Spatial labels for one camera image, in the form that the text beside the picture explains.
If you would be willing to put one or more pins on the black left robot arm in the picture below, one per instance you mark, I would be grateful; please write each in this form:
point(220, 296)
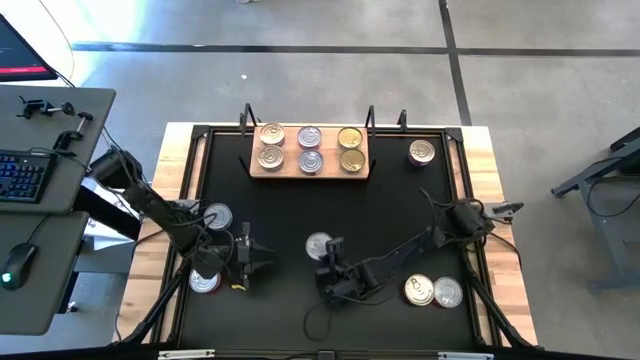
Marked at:
point(160, 215)

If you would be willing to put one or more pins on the red-labelled tuna can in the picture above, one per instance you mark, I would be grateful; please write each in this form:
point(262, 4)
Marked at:
point(310, 137)
point(202, 284)
point(311, 161)
point(448, 292)

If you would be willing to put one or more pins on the black table mat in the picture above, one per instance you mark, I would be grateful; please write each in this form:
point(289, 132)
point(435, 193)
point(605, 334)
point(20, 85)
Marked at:
point(390, 330)

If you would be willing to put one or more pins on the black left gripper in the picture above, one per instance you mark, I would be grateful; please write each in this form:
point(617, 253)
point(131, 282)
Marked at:
point(235, 257)

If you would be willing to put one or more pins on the black screw clamp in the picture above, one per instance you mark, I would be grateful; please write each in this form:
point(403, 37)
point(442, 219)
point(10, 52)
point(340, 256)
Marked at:
point(42, 107)
point(72, 131)

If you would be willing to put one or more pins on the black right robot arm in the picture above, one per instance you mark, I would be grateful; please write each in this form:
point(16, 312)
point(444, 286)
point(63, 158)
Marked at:
point(400, 255)

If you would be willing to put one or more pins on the black aluminium table frame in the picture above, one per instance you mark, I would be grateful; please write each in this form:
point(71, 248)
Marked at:
point(387, 130)

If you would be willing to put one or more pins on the green-labelled can gold lid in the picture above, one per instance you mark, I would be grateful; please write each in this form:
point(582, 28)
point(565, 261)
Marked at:
point(350, 138)
point(353, 160)

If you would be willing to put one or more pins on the black metal bracket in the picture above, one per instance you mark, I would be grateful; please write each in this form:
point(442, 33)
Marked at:
point(402, 120)

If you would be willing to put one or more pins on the black table-level camera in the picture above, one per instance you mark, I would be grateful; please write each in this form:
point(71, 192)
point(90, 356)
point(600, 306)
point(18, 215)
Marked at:
point(326, 355)

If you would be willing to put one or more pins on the black backlit keyboard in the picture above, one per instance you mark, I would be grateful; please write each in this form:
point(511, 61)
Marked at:
point(22, 175)

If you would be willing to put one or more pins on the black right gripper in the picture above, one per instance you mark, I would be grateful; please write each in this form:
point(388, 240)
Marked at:
point(340, 285)

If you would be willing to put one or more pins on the grey arm base bracket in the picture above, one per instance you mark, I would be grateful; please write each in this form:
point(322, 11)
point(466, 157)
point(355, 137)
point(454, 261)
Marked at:
point(142, 209)
point(505, 207)

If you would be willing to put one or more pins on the green-labelled can silver lid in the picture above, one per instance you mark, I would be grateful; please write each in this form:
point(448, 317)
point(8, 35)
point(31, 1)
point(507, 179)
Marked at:
point(316, 246)
point(218, 216)

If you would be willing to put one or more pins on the grey desk top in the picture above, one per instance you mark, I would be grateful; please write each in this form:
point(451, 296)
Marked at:
point(45, 300)
point(30, 132)

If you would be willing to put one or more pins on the black computer mouse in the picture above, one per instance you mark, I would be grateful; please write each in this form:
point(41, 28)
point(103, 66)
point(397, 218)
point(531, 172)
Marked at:
point(17, 265)

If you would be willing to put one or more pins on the silver aluminium bracket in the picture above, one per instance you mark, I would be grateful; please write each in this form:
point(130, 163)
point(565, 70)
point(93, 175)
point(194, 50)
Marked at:
point(465, 356)
point(186, 354)

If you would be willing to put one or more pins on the grey metal table frame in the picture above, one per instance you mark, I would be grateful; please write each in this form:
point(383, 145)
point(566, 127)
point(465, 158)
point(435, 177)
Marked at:
point(600, 200)

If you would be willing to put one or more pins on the wooden shelf with black frame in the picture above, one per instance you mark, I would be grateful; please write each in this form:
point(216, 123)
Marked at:
point(290, 150)

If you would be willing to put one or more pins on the black computer monitor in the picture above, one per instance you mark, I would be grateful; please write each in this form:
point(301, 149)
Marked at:
point(20, 50)

